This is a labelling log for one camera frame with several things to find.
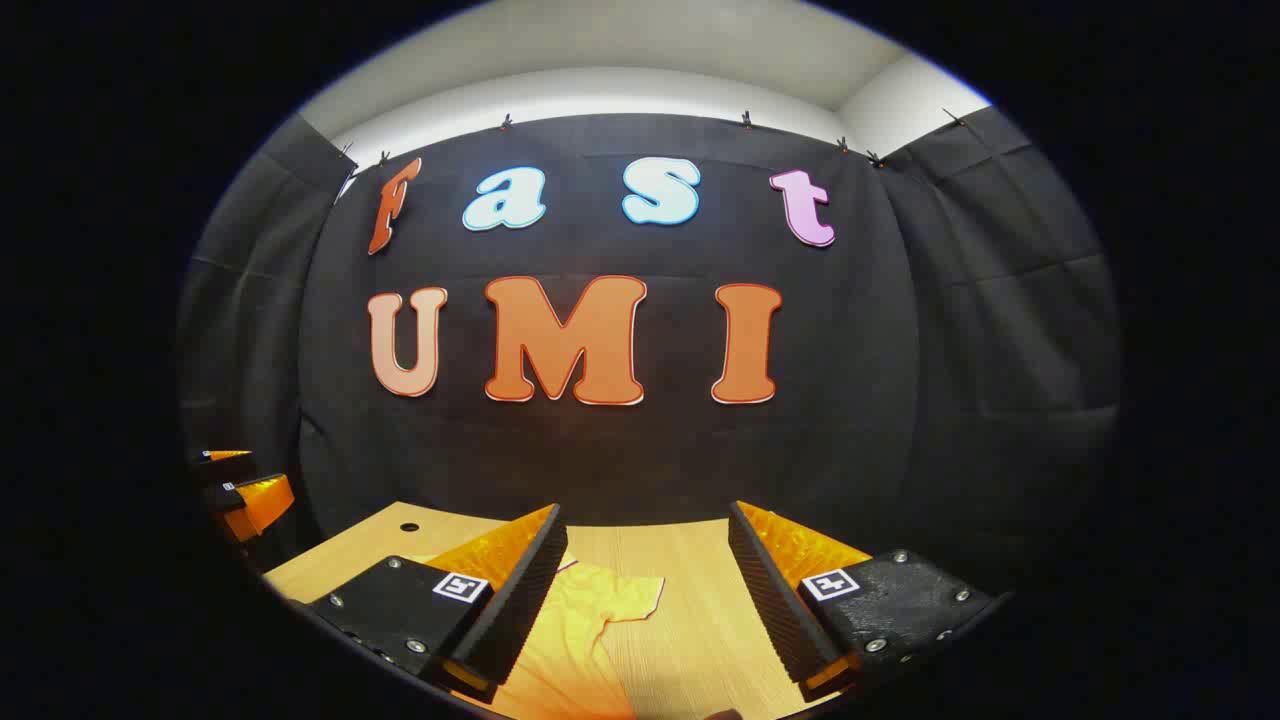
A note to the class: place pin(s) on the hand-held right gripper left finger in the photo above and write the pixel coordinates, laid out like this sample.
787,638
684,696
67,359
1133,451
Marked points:
520,590

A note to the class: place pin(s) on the orange collared T-shirt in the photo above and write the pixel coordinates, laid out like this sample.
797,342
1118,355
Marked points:
572,640

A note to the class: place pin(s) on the black backdrop cloth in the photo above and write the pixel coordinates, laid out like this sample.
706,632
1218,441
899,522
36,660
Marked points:
620,460

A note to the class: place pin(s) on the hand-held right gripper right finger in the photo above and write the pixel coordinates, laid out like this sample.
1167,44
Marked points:
775,600

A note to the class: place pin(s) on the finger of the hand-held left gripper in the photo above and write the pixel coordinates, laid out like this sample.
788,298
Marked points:
222,468
258,503

